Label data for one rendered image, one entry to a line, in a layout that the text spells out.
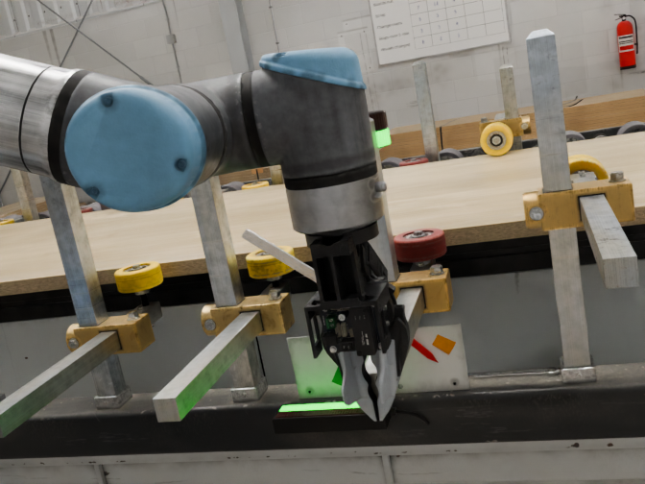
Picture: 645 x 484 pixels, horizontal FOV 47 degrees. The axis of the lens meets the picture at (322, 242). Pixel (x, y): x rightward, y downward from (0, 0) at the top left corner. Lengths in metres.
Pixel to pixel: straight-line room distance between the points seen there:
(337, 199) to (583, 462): 0.66
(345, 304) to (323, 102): 0.18
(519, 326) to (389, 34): 7.17
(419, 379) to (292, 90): 0.57
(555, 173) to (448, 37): 7.22
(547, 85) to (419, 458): 0.59
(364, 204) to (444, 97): 7.59
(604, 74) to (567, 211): 7.13
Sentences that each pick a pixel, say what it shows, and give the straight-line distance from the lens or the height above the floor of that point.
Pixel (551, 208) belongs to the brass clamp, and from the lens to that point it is 1.01.
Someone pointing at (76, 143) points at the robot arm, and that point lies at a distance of 0.55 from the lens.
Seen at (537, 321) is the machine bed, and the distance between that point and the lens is 1.29.
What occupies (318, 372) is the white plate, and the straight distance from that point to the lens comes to 1.13.
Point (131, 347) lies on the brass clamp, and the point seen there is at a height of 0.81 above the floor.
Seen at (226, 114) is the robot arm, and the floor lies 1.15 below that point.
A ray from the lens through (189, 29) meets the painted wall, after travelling 9.26.
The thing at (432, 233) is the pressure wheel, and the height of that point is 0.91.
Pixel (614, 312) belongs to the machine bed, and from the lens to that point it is 1.29.
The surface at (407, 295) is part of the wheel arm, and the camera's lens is 1.02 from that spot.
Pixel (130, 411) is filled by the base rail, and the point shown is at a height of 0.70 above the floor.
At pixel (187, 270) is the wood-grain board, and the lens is 1.33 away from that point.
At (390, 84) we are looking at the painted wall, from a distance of 8.37.
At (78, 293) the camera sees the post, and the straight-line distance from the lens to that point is 1.26.
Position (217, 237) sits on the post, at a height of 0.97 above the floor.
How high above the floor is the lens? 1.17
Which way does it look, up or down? 12 degrees down
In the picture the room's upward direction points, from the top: 11 degrees counter-clockwise
